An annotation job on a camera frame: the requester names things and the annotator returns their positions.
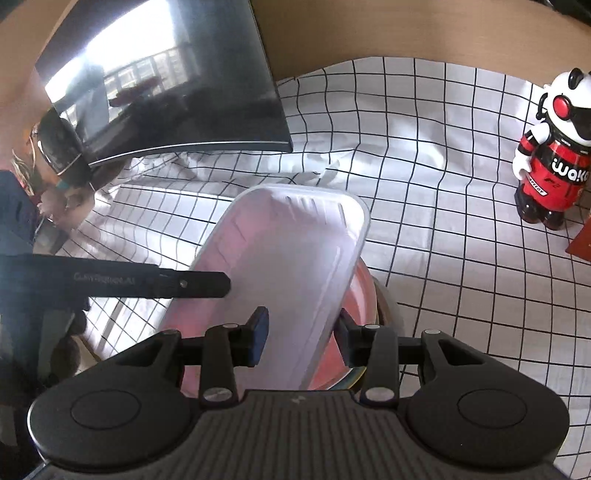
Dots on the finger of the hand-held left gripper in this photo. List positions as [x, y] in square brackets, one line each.
[198, 284]

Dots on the red snack bag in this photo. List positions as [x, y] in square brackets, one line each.
[582, 244]

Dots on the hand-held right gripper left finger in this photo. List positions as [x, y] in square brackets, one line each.
[259, 334]

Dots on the stainless steel bowl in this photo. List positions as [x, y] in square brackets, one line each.
[390, 314]

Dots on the panda robot toy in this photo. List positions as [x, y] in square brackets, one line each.
[554, 170]

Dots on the black curved monitor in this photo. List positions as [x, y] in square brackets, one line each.
[184, 92]

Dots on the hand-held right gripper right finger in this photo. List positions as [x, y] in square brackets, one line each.
[346, 341]

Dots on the black white checkered tablecloth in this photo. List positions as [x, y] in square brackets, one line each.
[438, 184]

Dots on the white and red rectangular tray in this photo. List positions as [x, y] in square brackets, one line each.
[277, 258]

